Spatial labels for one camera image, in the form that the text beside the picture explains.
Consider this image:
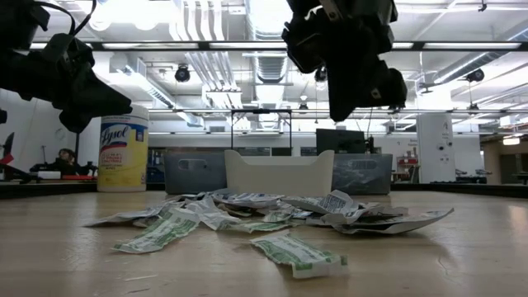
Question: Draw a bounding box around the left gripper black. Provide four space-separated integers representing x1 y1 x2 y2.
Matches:
40 31 134 133

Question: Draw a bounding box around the black stand with red part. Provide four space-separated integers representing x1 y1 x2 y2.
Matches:
0 131 32 185

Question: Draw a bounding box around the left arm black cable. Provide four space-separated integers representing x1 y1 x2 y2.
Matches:
35 0 97 35

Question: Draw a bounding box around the black overhead light bar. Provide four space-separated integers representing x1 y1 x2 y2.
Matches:
28 40 528 53

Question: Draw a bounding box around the red label large white packet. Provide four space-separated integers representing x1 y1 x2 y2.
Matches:
333 207 455 235

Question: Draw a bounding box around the black background rig frame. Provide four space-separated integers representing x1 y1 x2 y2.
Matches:
229 108 294 150

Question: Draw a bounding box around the silver ceiling air duct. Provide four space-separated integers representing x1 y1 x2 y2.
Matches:
245 0 292 83

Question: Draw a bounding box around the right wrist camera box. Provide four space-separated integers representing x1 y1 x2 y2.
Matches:
281 18 329 74

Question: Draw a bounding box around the yellow Lysol wipes canister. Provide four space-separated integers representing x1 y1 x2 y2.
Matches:
97 105 150 194

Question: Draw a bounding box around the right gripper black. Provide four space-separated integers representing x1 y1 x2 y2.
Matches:
288 0 408 122

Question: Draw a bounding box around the narrow grey plastic bin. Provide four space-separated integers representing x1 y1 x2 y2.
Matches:
163 151 228 196

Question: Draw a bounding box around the black ceiling spotlight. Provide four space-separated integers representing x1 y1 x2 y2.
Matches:
174 64 192 83
465 68 486 83

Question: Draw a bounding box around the green print bandage packet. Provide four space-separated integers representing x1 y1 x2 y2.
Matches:
112 208 202 255
218 220 299 234
250 229 350 281
262 208 315 224

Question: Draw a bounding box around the white printed first-aid packet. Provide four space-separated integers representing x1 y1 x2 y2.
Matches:
362 204 410 219
183 196 243 231
211 188 285 210
282 189 361 218
83 201 168 228

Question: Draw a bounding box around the person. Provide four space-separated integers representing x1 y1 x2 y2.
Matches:
51 148 90 177

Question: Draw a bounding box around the white plastic bin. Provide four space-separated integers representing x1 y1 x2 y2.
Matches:
224 148 336 196

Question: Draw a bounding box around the black computer monitor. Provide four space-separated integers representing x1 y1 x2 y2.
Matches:
316 128 366 156

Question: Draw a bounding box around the blue storage rack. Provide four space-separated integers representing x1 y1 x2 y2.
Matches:
147 148 166 183

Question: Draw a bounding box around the red tool shelf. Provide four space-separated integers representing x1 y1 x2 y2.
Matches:
395 155 418 182

